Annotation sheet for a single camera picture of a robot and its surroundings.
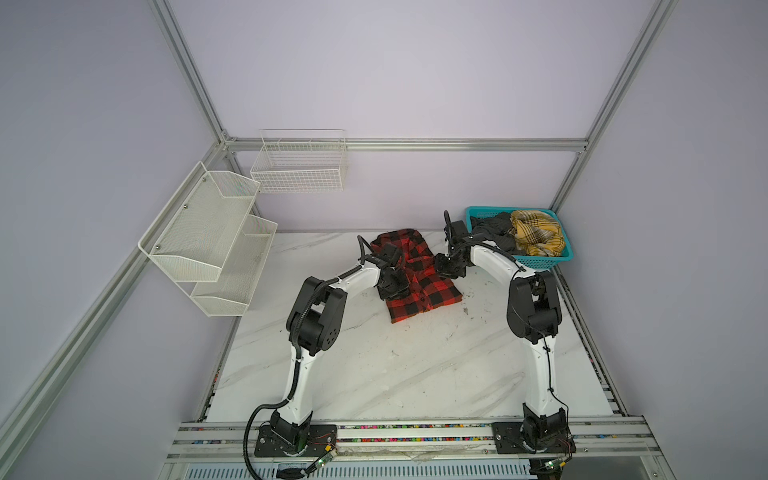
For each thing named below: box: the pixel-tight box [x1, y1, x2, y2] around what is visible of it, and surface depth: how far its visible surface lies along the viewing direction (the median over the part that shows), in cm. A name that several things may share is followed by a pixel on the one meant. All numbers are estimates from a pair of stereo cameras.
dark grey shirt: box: [470, 212, 526, 255], surface depth 113 cm
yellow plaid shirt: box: [510, 210, 566, 257], surface depth 107 cm
